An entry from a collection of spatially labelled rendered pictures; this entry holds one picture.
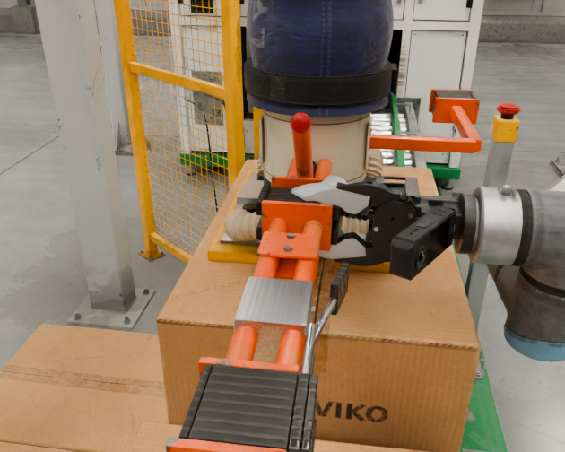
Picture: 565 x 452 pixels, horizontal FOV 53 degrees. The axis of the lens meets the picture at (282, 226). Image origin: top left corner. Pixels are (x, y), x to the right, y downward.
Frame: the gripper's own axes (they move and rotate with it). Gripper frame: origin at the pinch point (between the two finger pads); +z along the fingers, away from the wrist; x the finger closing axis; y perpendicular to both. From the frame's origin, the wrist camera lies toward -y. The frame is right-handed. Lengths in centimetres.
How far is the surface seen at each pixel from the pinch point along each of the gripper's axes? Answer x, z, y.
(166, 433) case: -25.5, 15.3, -11.2
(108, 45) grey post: -39, 183, 344
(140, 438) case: -25.5, 18.2, -12.4
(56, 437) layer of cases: -65, 54, 19
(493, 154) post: -31, -48, 119
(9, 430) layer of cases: -65, 65, 20
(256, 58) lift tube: 14.9, 8.8, 20.5
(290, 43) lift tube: 17.6, 3.6, 17.3
